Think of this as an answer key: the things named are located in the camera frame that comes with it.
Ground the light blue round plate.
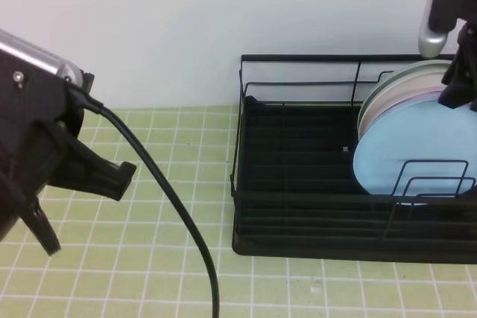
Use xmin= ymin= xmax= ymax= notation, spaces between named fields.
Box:
xmin=353 ymin=100 xmax=476 ymax=197

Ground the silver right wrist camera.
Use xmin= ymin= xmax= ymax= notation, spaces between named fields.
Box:
xmin=418 ymin=0 xmax=448 ymax=59

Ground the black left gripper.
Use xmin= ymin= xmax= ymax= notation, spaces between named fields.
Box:
xmin=1 ymin=52 xmax=136 ymax=256

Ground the green plate in rack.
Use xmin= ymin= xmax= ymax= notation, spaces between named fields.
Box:
xmin=357 ymin=60 xmax=451 ymax=127

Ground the black wire dish rack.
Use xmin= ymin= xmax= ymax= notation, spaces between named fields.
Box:
xmin=230 ymin=54 xmax=476 ymax=264

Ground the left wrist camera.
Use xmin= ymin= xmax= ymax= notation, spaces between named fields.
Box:
xmin=1 ymin=31 xmax=94 ymax=93

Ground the pink plate in rack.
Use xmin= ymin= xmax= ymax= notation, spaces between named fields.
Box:
xmin=358 ymin=89 xmax=440 ymax=127

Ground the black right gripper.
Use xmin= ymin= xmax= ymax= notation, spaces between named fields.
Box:
xmin=428 ymin=0 xmax=476 ymax=109

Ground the black camera cable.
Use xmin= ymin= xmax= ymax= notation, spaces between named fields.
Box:
xmin=66 ymin=85 xmax=220 ymax=318

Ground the cream plate in rack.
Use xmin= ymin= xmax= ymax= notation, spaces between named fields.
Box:
xmin=357 ymin=68 xmax=446 ymax=139

